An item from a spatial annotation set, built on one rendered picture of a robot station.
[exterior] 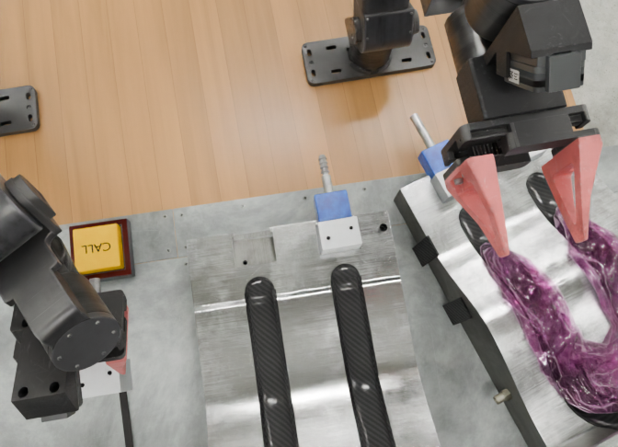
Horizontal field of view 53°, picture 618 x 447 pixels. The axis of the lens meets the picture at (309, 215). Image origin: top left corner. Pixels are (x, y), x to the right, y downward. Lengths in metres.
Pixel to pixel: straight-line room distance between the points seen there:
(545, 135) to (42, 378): 0.45
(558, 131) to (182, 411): 0.59
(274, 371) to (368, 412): 0.12
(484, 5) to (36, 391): 0.46
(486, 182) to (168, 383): 0.54
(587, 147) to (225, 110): 0.58
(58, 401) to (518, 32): 0.45
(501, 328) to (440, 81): 0.40
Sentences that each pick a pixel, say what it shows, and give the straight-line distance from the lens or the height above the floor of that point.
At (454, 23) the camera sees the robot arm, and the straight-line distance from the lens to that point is 0.54.
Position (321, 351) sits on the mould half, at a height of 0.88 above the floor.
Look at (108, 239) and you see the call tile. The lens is 0.87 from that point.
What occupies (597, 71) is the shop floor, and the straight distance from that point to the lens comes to 2.10.
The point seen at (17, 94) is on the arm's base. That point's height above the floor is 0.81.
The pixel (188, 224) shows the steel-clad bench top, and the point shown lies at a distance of 0.89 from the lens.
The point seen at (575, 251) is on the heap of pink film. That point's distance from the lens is 0.86.
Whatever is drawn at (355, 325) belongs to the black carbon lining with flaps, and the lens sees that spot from 0.79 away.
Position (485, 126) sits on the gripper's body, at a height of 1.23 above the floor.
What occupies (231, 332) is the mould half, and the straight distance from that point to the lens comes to 0.78.
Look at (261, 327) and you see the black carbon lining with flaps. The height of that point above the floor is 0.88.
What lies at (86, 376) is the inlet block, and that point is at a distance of 0.73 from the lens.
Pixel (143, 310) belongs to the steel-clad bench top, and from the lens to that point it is 0.88.
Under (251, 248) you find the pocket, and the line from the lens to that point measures 0.81.
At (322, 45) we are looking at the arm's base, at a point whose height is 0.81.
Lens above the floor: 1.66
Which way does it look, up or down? 75 degrees down
